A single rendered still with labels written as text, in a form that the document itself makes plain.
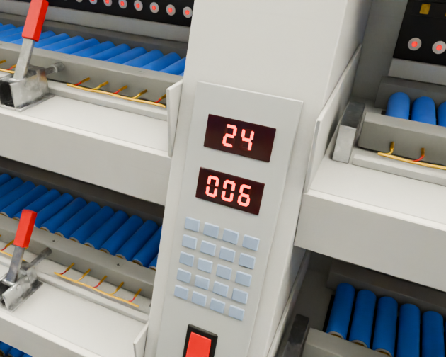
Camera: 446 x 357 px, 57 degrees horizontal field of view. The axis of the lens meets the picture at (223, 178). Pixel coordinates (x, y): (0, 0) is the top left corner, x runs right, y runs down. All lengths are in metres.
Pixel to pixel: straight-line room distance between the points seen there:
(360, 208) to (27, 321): 0.32
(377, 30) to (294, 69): 0.21
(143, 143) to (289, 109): 0.11
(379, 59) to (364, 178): 0.19
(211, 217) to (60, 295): 0.22
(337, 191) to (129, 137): 0.16
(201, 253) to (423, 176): 0.16
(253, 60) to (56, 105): 0.19
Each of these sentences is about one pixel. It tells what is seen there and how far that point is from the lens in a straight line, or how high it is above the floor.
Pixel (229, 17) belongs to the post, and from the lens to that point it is 0.27.
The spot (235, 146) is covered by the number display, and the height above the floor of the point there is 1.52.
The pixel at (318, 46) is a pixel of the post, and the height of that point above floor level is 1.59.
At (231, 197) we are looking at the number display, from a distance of 0.27.
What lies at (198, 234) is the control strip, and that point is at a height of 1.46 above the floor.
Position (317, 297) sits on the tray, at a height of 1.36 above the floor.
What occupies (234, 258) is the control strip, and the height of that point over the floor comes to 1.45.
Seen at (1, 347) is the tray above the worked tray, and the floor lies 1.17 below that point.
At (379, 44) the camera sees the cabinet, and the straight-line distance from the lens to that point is 0.46.
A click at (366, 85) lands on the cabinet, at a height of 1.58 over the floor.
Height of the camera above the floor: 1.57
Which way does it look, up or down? 15 degrees down
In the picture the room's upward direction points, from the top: 10 degrees clockwise
